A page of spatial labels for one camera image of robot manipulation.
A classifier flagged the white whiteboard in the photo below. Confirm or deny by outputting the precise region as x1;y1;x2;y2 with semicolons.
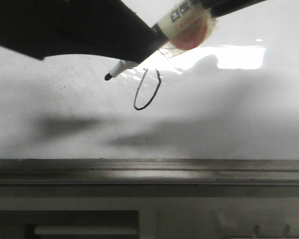
0;0;299;159

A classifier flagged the grey cabinet below whiteboard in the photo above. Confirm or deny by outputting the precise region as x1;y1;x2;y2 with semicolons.
0;185;299;239

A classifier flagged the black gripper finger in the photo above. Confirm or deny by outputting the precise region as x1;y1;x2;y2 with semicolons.
0;0;167;63
211;0;265;17

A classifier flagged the grey aluminium whiteboard frame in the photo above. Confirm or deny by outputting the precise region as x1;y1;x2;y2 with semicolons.
0;159;299;185

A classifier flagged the red magnet taped to marker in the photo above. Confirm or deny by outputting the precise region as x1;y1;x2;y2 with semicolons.
159;10;217;59

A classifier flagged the white black whiteboard marker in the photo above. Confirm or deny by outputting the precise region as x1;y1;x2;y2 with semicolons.
104;0;267;81

